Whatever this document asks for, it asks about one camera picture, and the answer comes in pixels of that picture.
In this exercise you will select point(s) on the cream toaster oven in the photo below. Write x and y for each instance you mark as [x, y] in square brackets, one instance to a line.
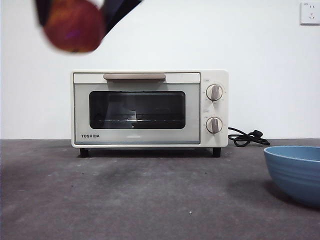
[215, 140]

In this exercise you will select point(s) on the black oven foot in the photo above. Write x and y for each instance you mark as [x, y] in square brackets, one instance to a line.
[216, 152]
[84, 152]

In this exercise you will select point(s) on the beige oven knob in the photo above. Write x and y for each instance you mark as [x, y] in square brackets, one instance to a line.
[214, 125]
[214, 92]

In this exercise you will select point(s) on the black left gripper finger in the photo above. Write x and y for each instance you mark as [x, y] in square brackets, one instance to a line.
[42, 12]
[117, 11]

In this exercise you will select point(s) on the red apple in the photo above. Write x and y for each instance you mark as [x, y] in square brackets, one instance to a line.
[73, 27]

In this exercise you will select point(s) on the white wall socket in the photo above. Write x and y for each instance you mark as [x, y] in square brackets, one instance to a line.
[310, 13]

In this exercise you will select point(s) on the blue bowl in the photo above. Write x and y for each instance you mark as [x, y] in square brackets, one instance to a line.
[297, 175]

